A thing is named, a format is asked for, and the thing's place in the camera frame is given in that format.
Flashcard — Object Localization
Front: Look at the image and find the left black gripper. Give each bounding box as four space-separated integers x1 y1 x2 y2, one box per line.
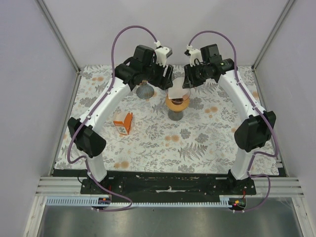
142 58 174 91

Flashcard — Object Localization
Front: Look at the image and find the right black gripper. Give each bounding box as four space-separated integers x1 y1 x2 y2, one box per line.
183 62 209 89

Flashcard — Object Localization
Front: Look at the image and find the wooden ring dripper holder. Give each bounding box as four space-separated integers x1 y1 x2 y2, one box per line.
165 96 190 112

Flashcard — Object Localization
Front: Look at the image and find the orange coffee filter box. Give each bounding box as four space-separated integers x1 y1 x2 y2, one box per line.
113 112 133 135

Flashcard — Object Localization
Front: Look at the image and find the white paper coffee filter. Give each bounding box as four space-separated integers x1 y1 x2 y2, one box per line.
168 77 189 99

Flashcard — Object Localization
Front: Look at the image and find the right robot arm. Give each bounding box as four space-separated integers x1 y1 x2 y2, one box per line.
182 44 276 195

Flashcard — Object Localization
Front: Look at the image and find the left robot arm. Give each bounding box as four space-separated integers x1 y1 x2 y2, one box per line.
68 45 173 194

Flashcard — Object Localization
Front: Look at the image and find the grey ribbed glass dripper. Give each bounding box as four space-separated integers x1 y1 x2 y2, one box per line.
136 82 155 100

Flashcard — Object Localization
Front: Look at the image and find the grey glass carafe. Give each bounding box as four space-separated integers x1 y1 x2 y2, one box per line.
168 110 183 121

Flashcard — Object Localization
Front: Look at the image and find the floral tablecloth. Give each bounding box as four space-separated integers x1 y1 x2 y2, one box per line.
53 64 279 176

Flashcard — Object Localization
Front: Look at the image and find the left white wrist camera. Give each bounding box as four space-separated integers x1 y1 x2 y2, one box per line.
155 40 173 67

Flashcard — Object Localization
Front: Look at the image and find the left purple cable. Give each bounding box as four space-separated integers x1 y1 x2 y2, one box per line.
67 25 161 212

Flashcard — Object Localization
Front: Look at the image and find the purple cable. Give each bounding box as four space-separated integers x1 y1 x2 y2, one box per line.
187 31 280 212
67 25 161 212

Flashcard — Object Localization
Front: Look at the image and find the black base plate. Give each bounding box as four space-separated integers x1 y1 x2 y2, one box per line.
80 171 256 203

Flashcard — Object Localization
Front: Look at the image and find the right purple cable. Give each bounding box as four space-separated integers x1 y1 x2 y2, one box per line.
187 31 280 212

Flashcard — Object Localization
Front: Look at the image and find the aluminium frame rail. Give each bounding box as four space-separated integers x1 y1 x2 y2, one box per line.
36 177 304 198

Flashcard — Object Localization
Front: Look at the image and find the light blue cable duct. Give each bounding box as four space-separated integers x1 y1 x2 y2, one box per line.
46 197 233 207

